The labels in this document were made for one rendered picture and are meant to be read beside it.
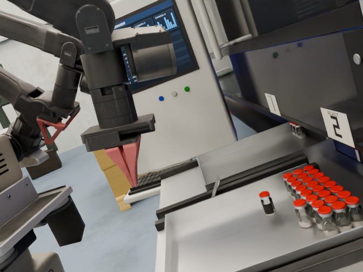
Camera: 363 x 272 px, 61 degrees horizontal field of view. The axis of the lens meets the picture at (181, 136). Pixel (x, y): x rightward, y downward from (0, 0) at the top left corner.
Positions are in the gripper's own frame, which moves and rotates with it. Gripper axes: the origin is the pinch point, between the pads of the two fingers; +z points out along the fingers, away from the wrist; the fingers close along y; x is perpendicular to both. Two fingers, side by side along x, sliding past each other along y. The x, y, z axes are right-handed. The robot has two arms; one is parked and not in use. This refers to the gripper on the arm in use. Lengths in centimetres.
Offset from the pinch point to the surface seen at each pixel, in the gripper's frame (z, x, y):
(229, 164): 17, 45, 21
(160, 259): 20.5, 9.1, -0.7
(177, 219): 18.4, 19.7, 3.8
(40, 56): -120, 896, -343
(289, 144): 14, 42, 40
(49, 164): 145, 642, -301
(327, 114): -1.6, 8.7, 35.2
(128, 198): 32, 71, -17
